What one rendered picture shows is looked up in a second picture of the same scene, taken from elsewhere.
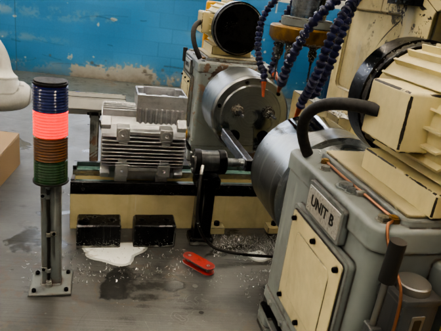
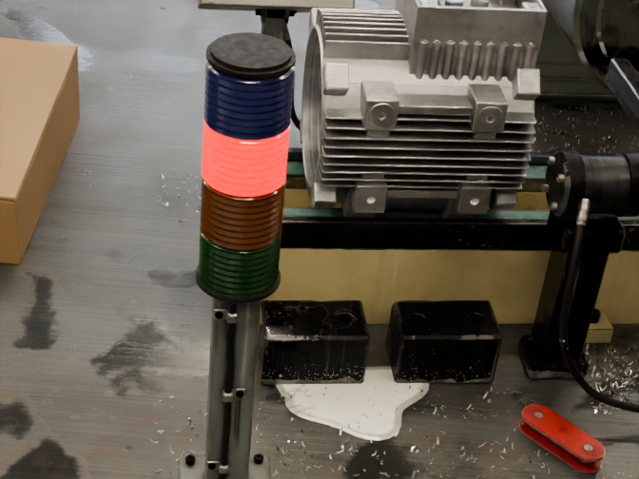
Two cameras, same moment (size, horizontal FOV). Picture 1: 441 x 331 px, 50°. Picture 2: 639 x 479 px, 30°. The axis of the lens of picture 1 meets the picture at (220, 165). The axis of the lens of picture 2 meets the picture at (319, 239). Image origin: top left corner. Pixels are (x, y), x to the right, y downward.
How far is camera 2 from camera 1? 0.25 m
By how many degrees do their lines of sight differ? 15
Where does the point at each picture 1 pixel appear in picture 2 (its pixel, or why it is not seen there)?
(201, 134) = not seen: hidden behind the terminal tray
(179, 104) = (523, 28)
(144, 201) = (417, 265)
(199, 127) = not seen: hidden behind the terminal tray
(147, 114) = (439, 55)
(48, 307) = not seen: outside the picture
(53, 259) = (235, 445)
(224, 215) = (611, 294)
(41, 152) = (224, 224)
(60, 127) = (273, 166)
